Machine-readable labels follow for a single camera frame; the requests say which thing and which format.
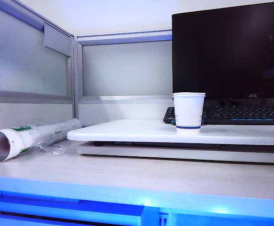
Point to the white shuttlecock tube green print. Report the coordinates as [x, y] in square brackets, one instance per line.
[33, 136]

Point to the grey metal partition post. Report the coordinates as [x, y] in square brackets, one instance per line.
[77, 77]

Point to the frosted glass partition panel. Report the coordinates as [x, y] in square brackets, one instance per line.
[16, 58]
[125, 70]

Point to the clear plastic tube lid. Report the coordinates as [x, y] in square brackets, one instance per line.
[54, 150]

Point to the black AOC computer monitor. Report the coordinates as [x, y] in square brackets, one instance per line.
[228, 51]

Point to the white paper cup blue logo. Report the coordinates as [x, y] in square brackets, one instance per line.
[188, 113]

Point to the grey hanging bracket plate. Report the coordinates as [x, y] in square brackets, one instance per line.
[56, 40]

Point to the black computer keyboard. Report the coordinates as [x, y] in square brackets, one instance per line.
[245, 114]

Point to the white desk riser base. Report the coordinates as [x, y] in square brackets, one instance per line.
[151, 153]

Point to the white raised desk board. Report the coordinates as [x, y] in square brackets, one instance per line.
[139, 131]

